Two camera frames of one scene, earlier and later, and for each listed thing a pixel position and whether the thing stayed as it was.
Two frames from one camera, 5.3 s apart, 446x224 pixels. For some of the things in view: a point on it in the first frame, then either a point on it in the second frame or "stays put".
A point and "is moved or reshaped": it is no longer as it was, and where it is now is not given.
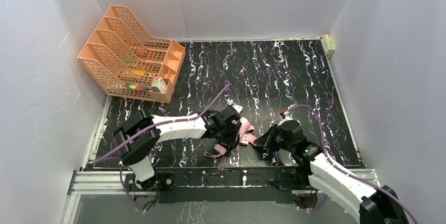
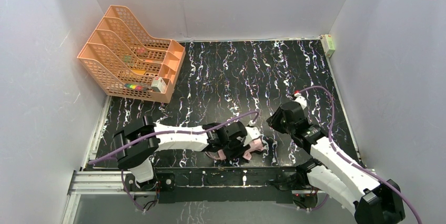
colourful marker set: (138, 87) stays put
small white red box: (158, 84) stays put
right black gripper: (271, 139) to (279, 120)
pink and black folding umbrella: (245, 137) is moved or reshaped
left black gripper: (233, 133) to (240, 146)
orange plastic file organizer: (122, 61) stays put
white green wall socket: (327, 44) stays put
